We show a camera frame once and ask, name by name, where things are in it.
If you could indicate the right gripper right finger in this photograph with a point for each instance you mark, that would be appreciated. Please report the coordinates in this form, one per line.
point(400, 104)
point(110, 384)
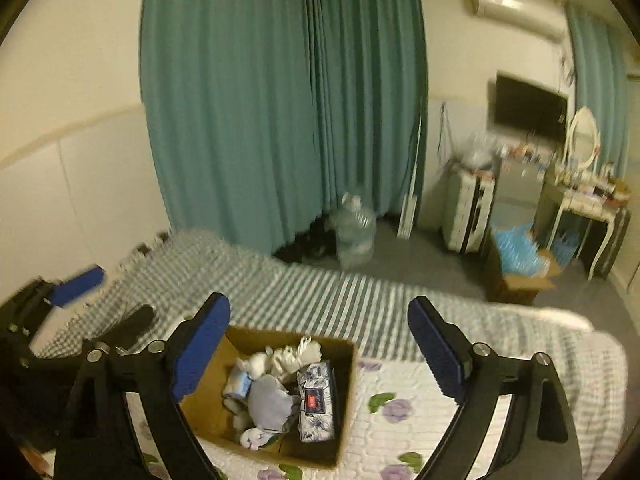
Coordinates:
point(538, 439)

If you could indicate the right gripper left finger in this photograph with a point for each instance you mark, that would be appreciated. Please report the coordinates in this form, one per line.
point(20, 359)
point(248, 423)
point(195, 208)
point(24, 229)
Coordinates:
point(97, 438)

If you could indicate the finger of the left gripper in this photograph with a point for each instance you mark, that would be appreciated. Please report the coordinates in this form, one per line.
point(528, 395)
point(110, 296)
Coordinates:
point(66, 292)
point(127, 332)

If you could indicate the white knotted soft item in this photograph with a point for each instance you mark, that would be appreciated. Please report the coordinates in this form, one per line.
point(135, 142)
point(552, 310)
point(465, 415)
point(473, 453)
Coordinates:
point(282, 363)

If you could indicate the white plush toy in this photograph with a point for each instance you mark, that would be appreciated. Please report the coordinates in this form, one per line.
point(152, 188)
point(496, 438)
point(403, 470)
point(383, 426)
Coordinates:
point(263, 411)

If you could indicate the floral tissue paper pack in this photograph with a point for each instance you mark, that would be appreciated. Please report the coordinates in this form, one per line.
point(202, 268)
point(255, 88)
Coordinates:
point(317, 419)

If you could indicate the grey checked bed sheet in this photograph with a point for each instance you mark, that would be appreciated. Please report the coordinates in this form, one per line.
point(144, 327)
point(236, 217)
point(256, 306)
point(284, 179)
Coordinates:
point(178, 271)

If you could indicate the white floral quilt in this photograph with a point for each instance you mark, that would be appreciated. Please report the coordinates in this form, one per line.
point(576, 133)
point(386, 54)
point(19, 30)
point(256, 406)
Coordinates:
point(399, 416)

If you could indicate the brown cardboard box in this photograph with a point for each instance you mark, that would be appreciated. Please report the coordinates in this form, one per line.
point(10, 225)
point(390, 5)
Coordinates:
point(211, 421)

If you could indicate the box with blue bags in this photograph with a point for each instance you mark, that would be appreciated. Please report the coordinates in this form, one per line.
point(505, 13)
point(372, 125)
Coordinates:
point(517, 268)

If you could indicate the clear water jug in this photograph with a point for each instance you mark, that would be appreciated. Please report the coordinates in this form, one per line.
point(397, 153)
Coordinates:
point(354, 226)

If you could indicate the white dressing table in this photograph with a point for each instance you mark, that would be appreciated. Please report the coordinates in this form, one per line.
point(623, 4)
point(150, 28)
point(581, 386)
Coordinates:
point(582, 216)

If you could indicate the small grey fridge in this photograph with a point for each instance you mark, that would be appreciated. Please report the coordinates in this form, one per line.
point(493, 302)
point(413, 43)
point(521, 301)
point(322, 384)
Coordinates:
point(516, 194)

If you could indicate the oval vanity mirror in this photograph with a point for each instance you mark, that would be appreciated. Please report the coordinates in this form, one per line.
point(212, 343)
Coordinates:
point(582, 141)

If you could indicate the green side curtain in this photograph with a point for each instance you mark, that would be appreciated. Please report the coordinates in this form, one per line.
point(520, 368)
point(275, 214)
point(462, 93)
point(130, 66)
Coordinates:
point(601, 81)

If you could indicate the white air conditioner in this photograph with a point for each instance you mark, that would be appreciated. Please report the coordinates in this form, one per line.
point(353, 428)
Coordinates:
point(542, 19)

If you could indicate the black wall television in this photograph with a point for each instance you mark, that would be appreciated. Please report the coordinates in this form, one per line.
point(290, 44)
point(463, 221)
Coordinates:
point(530, 108)

